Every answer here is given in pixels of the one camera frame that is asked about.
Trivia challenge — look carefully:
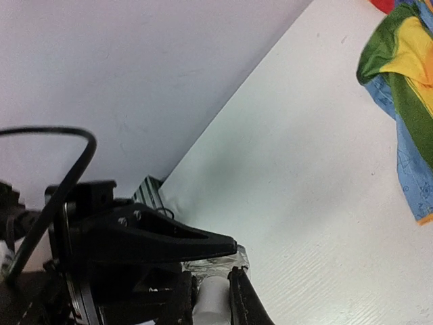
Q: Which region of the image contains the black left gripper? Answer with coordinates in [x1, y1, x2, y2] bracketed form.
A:
[49, 181, 237, 324]

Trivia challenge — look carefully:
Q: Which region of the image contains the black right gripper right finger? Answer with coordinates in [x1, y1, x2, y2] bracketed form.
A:
[228, 267, 275, 325]

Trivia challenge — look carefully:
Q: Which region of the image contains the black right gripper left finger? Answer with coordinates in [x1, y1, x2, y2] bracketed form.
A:
[97, 263, 196, 324]

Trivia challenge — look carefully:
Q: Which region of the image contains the clear nail polish bottle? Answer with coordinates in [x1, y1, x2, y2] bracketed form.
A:
[182, 244, 250, 286]

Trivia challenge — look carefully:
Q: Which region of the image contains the white nail polish cap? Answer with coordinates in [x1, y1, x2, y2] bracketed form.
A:
[192, 276, 231, 325]

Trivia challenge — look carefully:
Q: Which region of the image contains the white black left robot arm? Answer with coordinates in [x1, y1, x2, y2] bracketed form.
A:
[1, 180, 237, 324]

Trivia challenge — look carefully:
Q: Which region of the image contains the rainbow striped cloth sleeve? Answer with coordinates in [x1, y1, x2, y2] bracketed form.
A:
[356, 1, 432, 225]

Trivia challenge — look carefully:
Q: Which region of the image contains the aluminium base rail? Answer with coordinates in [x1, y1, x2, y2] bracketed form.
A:
[132, 175, 168, 215]

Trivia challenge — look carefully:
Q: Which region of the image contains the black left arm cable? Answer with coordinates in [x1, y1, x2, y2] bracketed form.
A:
[0, 125, 98, 288]

